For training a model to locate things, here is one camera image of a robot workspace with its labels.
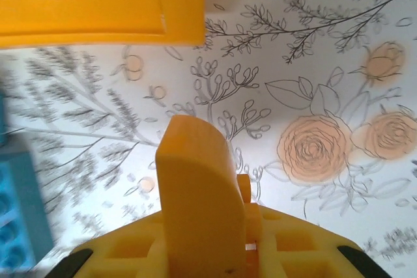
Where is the yellow plastic bin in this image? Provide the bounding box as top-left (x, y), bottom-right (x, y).
top-left (0, 0), bottom-right (205, 47)

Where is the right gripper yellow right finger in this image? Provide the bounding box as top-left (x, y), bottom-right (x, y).
top-left (237, 174), bottom-right (359, 278)

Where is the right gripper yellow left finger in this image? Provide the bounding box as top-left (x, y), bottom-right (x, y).
top-left (73, 114), bottom-right (248, 278)

